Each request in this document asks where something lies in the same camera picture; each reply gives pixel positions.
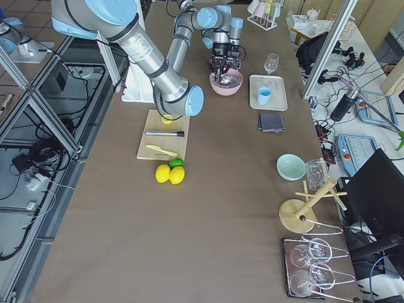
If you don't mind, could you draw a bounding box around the yellow lemon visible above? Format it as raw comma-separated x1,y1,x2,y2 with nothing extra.
155,164,171,183
169,166,186,184

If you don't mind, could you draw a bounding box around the clear glass on stand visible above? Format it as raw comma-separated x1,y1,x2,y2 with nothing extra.
306,159,325,191

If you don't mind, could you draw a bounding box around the black backpack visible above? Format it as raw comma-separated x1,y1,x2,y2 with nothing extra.
296,32,328,75

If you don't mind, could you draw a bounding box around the blue teach pendant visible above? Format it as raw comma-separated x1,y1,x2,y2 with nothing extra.
355,91,399,129
336,134,377,177

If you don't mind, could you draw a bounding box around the mint green bowl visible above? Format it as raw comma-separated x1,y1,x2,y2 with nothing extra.
276,154,306,181

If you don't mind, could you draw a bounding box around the black tray with glasses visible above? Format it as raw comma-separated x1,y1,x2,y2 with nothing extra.
282,237,360,302

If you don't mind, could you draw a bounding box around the light blue cup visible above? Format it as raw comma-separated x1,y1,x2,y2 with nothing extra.
257,87,271,105

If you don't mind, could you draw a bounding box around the black monitor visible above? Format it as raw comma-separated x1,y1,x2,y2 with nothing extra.
346,149,403,236

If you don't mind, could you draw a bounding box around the pink bowl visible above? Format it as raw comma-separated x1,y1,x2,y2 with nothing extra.
209,69,244,96

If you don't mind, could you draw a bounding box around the pile of clear ice cubes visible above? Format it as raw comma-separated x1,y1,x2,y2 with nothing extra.
211,75,242,89

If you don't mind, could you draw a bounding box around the green lime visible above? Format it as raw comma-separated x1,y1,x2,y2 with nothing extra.
169,158,184,169

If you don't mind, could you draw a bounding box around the aluminium frame post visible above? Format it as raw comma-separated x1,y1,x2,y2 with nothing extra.
301,0,357,100

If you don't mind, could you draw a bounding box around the grey folded cloth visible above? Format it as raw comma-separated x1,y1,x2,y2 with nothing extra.
258,113,286,133

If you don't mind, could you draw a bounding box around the clear wine glass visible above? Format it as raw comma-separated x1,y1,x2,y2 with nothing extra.
262,53,280,87

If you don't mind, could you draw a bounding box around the cream serving tray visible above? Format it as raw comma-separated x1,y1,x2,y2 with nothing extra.
249,74,288,111

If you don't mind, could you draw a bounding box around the black water bottle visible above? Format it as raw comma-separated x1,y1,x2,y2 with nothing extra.
330,86,360,122

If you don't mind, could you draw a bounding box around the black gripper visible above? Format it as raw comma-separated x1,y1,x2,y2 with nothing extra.
207,42,242,73

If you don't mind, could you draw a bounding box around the white wire cup rack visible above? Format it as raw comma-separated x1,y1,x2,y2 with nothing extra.
247,0,283,31

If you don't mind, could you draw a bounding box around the wooden cup tree stand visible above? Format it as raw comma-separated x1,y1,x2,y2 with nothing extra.
278,158,347,234

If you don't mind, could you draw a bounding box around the yellow plastic knife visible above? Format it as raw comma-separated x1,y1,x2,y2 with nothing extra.
145,145,178,157

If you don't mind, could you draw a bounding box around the bamboo cutting board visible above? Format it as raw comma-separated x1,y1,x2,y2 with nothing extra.
136,109,190,161

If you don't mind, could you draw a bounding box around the white pillar with base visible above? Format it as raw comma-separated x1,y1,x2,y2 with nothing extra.
121,44,169,103

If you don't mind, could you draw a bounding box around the steel muddler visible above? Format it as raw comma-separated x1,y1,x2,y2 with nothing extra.
144,131,185,137

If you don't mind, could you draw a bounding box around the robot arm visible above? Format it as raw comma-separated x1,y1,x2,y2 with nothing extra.
51,1,204,116
167,1,244,79

